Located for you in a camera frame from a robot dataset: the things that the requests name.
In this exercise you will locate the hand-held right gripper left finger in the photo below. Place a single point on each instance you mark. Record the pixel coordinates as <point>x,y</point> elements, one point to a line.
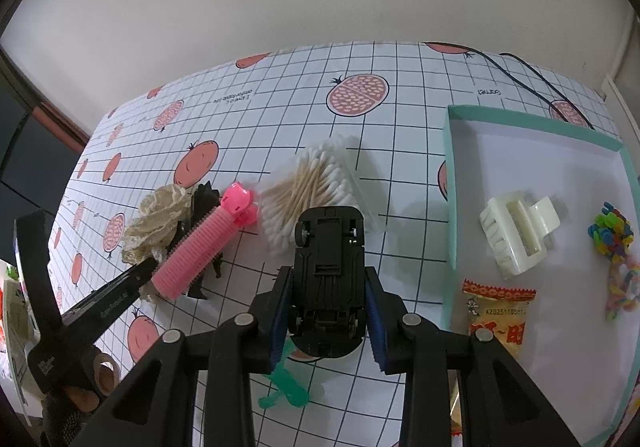
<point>277,322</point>

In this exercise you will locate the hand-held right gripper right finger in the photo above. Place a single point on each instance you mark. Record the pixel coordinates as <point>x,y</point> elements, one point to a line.
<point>375,322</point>

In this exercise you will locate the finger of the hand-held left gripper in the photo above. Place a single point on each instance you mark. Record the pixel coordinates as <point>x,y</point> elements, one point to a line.
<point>110,302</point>

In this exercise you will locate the black toy car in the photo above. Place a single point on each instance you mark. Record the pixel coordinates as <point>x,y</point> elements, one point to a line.
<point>327,277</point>

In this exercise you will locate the green plastic toy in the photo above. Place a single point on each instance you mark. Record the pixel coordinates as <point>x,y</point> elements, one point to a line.
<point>287,389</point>

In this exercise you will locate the pink hair roller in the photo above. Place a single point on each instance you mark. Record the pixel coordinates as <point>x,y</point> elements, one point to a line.
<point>195,247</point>

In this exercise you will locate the beige lace scrunchie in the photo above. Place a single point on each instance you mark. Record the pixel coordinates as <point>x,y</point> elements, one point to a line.
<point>157,212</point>

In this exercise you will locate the yellow snack packet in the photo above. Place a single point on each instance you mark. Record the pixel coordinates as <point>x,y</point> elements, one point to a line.
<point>500,312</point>

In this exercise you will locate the black toy figure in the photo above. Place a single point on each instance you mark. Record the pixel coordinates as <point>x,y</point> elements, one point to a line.
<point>205,199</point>

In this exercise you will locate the bag of cotton swabs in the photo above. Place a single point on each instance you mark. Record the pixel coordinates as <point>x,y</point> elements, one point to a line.
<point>310,182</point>

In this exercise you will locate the cream hair claw clip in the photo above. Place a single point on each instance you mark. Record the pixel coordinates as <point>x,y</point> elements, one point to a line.
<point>515,237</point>

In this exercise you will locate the teal cardboard box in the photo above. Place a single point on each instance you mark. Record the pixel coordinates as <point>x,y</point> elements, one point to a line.
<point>550,167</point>

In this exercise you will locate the person's left hand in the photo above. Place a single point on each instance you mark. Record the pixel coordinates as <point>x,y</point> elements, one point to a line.
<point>70,419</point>

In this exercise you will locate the white paper sheet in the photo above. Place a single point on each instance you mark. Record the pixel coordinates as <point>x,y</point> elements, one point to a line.
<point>12,322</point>

